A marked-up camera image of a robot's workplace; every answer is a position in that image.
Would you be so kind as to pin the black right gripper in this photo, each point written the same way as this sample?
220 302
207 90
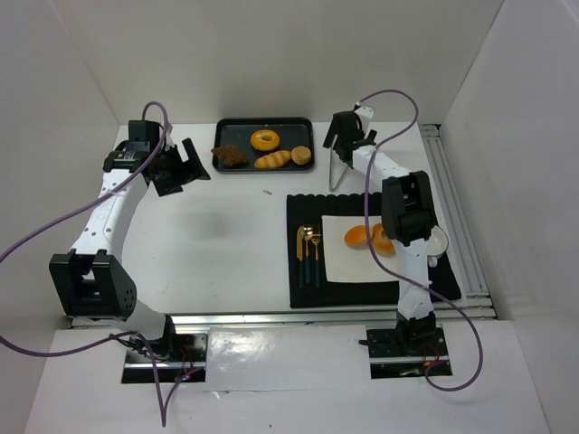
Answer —
340 139

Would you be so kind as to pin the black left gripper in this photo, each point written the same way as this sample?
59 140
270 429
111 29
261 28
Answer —
176 167

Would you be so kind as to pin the metal tongs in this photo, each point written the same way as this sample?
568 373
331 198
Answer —
336 171

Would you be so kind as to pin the orange bun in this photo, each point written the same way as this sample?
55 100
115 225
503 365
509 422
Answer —
358 237

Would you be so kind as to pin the orange bagel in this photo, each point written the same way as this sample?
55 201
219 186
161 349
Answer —
381 243
265 140

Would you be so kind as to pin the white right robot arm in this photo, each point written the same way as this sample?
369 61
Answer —
407 214

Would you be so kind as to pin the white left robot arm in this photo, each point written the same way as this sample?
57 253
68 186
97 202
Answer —
89 279

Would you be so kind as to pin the striped orange bread roll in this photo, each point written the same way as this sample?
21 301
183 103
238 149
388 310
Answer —
273 160

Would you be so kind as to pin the brown croissant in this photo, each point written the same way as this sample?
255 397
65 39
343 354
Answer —
230 155

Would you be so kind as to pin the round tan bun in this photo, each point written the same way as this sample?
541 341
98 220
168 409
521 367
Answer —
301 155

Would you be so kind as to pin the black baking tray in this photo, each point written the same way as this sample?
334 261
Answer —
292 131

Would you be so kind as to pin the black placemat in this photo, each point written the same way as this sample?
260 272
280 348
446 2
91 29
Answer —
309 208

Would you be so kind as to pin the white square plate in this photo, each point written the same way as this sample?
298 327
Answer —
344 264

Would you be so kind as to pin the white cup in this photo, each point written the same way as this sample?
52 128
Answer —
437 246

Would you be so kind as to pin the gold spoon green handle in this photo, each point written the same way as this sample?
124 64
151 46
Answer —
307 235

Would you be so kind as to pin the gold knife green handle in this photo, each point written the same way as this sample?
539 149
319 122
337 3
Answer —
300 255

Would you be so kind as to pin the gold fork green handle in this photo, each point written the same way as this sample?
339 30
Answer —
316 239

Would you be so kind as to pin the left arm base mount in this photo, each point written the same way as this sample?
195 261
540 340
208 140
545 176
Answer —
185 361

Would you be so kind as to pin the aluminium rail front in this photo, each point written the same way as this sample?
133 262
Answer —
271 318

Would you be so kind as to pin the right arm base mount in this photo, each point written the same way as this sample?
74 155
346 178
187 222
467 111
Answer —
390 358

